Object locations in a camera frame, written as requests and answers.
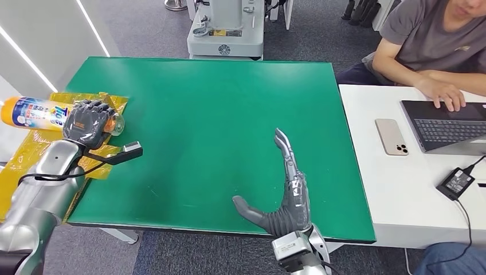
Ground person's right hand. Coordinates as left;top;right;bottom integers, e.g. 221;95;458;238
418;76;467;113

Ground orange detergent bottle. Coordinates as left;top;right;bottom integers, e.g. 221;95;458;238
0;96;126;137

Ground chrome stand base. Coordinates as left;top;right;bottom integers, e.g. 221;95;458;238
164;0;189;11

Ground black cylinder cluster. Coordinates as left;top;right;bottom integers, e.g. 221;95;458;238
340;0;382;29

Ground person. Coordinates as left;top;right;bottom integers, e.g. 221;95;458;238
336;0;486;113

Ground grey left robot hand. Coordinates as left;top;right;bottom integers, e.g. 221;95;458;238
62;99;117;151

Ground white machine base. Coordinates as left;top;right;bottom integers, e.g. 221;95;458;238
186;0;265;61

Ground green table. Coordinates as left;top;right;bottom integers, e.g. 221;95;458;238
66;56;377;244

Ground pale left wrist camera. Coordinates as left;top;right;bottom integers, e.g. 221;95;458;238
88;141;144;166

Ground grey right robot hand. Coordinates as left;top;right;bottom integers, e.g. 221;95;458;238
232;128;313;239

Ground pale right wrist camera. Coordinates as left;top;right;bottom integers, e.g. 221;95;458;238
271;230;316;274

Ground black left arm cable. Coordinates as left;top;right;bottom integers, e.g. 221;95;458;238
17;151;115;187

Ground yellow taped cardboard box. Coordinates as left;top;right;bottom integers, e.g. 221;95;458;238
0;92;130;223

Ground white desk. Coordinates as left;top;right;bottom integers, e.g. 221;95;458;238
338;84;486;250

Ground black power adapter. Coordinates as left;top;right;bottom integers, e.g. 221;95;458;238
436;167;476;202

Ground person's leg in jeans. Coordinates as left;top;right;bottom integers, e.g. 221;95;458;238
414;242;486;275

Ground dark grey laptop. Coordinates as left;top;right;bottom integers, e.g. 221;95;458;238
400;100;486;157

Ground beige smartphone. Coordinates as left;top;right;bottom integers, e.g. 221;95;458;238
374;118;410;157

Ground black adapter cable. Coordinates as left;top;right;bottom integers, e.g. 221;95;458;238
419;154;486;275

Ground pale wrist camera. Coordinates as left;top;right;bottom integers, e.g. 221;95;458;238
271;230;316;274
88;141;144;166

